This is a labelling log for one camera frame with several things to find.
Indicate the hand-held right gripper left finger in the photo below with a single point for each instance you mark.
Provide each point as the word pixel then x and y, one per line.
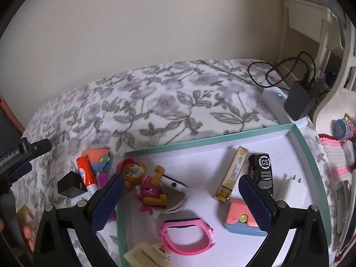
pixel 107 203

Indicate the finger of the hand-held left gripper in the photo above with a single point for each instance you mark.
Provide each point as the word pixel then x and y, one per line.
pixel 21 171
pixel 40 147

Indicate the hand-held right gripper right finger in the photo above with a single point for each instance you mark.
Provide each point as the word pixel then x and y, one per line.
pixel 256 203

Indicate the pink and blue block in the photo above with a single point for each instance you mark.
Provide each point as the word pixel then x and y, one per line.
pixel 240 218

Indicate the black toy car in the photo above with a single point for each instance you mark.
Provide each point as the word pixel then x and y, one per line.
pixel 262 172

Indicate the gold rectangular case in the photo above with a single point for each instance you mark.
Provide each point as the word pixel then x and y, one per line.
pixel 232 178

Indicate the black charger plug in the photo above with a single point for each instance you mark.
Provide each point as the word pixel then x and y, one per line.
pixel 71 186

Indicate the white charger plug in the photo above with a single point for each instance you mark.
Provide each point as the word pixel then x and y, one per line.
pixel 294 190

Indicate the dog toy figure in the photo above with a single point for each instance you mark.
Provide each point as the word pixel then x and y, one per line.
pixel 144 183

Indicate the white box with teal rim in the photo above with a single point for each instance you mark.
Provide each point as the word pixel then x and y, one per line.
pixel 203 167

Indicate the cream hair clip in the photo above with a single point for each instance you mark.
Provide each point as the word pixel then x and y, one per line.
pixel 144 256

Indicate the pink watch band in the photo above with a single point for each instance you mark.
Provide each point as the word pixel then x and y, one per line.
pixel 186 246

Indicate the person's left hand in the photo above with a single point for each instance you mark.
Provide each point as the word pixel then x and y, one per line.
pixel 27 232

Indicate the purple translucent case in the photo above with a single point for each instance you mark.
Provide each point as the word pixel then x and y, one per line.
pixel 103 178

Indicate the dark panel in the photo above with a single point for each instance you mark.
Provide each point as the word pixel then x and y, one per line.
pixel 5 125

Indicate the red toothpaste tube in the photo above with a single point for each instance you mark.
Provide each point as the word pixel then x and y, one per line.
pixel 86 173

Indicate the orange and blue sharpener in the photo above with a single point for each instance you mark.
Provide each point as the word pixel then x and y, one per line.
pixel 97 157

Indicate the pink knitted cloth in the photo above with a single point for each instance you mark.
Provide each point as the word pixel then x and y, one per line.
pixel 332 153

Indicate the white power strip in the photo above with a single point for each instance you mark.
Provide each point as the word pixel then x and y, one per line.
pixel 275 100

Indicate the floral blanket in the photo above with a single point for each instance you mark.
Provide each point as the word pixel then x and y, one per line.
pixel 139 103

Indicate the small white case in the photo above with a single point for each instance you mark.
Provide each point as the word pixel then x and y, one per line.
pixel 350 151

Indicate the black power adapter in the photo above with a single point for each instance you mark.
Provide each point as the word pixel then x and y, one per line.
pixel 299 103

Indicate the white shelf unit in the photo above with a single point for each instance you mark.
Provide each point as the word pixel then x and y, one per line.
pixel 306 8

